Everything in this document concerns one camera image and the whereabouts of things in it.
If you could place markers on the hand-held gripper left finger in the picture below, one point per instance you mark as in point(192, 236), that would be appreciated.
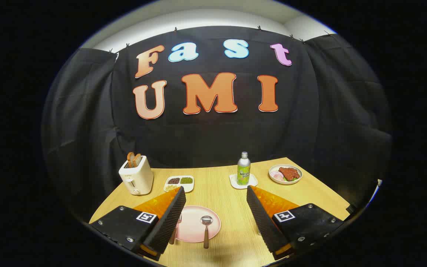
point(169, 218)

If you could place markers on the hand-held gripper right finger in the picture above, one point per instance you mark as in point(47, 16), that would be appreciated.
point(263, 222)

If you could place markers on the metal cutlery basket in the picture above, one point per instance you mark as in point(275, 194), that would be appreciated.
point(259, 232)

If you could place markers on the pink round plate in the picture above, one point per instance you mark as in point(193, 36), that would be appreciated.
point(195, 227)

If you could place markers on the pile of yellow soybeans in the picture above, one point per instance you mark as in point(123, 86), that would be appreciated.
point(171, 188)

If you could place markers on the white divided tray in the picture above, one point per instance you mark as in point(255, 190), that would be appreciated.
point(189, 187)

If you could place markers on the pile of dark red beans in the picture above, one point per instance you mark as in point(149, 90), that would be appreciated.
point(174, 181)

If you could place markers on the white square coaster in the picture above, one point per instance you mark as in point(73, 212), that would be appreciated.
point(253, 181)

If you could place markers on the pile of green beans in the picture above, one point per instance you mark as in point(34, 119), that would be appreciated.
point(186, 180)

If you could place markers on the pink ham slices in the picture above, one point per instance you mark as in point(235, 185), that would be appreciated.
point(277, 175)

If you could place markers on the white toaster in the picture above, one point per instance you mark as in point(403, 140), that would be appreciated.
point(139, 178)

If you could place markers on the green soda bottle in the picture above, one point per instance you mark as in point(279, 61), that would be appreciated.
point(243, 174)

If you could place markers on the white round food plate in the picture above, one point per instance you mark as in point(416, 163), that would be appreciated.
point(274, 168)

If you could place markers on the red meat piece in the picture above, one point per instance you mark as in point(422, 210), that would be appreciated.
point(289, 173)

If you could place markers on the brown toast slice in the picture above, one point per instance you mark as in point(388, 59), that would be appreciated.
point(130, 159)
point(138, 159)

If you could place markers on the black backdrop cloth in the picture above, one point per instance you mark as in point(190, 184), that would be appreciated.
point(213, 133)

